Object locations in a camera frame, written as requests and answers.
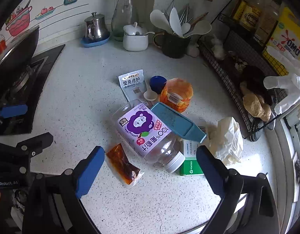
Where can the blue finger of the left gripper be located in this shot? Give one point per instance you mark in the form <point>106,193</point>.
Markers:
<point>36,140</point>
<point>13,111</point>

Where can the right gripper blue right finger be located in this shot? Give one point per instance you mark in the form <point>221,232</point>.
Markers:
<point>214,170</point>

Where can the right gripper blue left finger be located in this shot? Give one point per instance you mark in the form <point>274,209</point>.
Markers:
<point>86,171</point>

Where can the green white medicine box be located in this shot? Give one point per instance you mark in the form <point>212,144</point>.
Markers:
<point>190,166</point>

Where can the teal scrub brush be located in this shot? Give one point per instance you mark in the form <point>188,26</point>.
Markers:
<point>178,123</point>

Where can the purple grape juice bottle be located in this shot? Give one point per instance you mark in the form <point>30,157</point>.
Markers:
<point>148,135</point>

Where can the white sachet packet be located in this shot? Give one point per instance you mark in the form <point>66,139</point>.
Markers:
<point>133,85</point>

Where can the black gas stove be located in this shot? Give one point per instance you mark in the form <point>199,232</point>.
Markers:
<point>27,90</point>

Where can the red chili sauce sachet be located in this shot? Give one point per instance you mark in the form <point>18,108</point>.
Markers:
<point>119,164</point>

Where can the black wok with lid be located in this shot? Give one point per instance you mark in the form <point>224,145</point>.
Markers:
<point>18,53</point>

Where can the ginger root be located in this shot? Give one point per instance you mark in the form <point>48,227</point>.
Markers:
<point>255,104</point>

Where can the white plastic spoon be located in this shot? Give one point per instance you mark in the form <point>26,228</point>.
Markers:
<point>149,94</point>

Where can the blue saucer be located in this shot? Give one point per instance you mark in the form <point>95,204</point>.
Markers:
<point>91,43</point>

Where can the blue bottle cap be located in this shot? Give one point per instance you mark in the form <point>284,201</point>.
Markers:
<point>157,83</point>

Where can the clear disposable glove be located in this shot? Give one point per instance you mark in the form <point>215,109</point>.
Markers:
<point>290,82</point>

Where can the steel oil pot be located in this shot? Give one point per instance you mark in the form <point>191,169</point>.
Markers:
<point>96,29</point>

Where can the dark green utensil mug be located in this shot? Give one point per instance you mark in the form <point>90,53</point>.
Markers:
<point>171,45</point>

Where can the white sugar bowl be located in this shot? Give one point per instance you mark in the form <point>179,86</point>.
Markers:
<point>135,37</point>

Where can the glass carafe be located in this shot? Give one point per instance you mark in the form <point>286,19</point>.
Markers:
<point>125,13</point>

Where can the black wire spice rack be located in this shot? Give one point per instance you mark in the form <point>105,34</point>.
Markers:
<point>243,68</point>

